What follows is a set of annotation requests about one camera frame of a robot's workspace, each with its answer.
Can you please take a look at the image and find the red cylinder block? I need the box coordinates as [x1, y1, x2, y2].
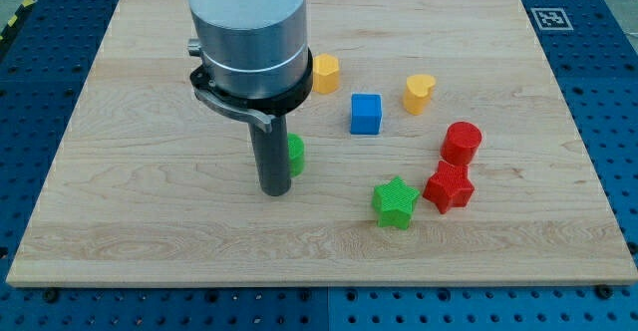
[441, 121, 482, 166]

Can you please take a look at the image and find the white fiducial marker tag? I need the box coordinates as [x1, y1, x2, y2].
[530, 7, 573, 31]

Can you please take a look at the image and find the green cylinder block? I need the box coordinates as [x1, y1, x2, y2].
[288, 133, 305, 177]

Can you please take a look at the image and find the blue cube block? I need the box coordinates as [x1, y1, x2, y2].
[350, 94, 383, 135]

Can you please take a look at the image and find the green star block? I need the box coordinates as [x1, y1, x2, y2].
[372, 176, 420, 230]

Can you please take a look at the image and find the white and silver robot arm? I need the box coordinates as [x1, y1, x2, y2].
[187, 0, 313, 196]

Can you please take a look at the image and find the yellow heart block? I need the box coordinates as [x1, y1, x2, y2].
[402, 74, 437, 116]

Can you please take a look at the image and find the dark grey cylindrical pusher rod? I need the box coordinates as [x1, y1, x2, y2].
[249, 116, 291, 196]

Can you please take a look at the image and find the red star block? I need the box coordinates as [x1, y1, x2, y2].
[422, 161, 475, 214]

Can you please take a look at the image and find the yellow hexagon block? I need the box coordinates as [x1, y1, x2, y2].
[312, 54, 340, 94]

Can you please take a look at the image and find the black clamp ring with lever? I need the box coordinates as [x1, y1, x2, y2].
[189, 48, 314, 134]

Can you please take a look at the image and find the light wooden board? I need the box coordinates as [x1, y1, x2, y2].
[7, 0, 637, 288]

